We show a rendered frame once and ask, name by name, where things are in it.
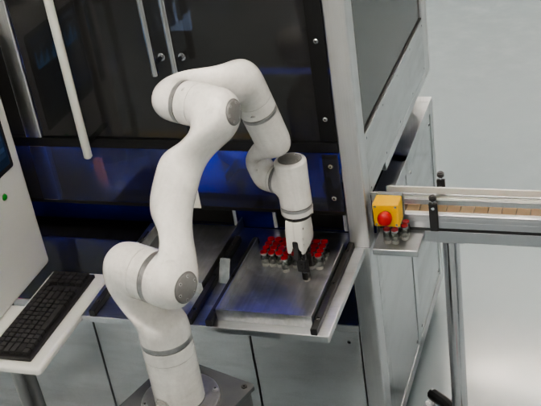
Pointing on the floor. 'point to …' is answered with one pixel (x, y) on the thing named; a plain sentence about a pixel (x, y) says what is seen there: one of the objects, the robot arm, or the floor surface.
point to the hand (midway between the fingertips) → (304, 262)
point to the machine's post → (357, 192)
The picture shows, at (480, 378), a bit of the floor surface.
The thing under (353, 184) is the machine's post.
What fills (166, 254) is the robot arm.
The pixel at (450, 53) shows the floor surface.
